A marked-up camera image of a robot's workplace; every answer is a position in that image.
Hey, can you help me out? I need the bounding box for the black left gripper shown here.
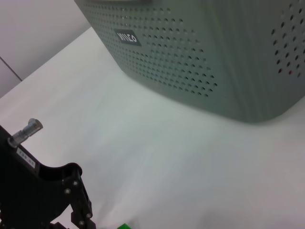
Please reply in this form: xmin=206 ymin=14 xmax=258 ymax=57
xmin=0 ymin=124 xmax=97 ymax=229

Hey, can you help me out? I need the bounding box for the grey-green perforated storage bin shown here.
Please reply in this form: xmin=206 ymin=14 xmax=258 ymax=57
xmin=73 ymin=0 xmax=305 ymax=124

